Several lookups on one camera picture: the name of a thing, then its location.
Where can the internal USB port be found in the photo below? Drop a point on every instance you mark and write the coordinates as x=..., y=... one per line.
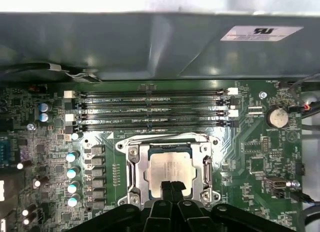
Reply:
x=276, y=184

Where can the white board connector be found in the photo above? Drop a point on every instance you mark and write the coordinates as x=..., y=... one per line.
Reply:
x=2, y=190
x=2, y=225

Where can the CPU socket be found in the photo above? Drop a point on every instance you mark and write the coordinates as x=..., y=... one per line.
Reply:
x=122, y=144

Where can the white certification sticker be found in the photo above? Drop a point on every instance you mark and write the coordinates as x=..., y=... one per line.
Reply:
x=262, y=33

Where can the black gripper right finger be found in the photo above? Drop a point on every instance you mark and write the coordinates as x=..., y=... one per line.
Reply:
x=192, y=217

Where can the gray inductor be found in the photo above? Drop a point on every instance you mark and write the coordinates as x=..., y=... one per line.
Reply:
x=98, y=182
x=98, y=171
x=98, y=160
x=98, y=150
x=98, y=204
x=98, y=193

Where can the green motherboard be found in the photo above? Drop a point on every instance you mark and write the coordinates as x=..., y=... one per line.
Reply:
x=232, y=152

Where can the blue board connector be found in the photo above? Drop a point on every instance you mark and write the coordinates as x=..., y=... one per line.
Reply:
x=5, y=152

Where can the silver coin battery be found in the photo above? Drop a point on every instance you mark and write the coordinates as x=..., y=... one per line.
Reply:
x=278, y=117

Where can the blue top capacitor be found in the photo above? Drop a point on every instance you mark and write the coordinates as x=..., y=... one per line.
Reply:
x=43, y=107
x=43, y=117

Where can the metal socket cover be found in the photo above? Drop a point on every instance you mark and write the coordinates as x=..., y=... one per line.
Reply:
x=140, y=167

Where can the silver screw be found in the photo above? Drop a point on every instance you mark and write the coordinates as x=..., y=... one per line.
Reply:
x=296, y=184
x=30, y=127
x=262, y=94

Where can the silver capacitor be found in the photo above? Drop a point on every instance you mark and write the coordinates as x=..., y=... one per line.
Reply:
x=70, y=157
x=72, y=188
x=25, y=212
x=37, y=183
x=75, y=136
x=71, y=173
x=26, y=221
x=20, y=165
x=73, y=201

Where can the black open PC case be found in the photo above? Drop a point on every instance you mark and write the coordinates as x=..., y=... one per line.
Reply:
x=125, y=47

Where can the silver CPU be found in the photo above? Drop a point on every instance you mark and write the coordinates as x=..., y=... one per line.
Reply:
x=170, y=164

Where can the black pin header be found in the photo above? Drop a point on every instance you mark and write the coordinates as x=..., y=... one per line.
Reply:
x=301, y=169

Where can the black RAM slot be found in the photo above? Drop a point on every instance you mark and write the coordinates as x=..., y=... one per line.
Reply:
x=150, y=104
x=150, y=115
x=150, y=126
x=150, y=94

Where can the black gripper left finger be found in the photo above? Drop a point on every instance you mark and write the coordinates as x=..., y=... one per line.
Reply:
x=160, y=217

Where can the square black chip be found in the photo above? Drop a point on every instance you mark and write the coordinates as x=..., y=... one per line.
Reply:
x=257, y=164

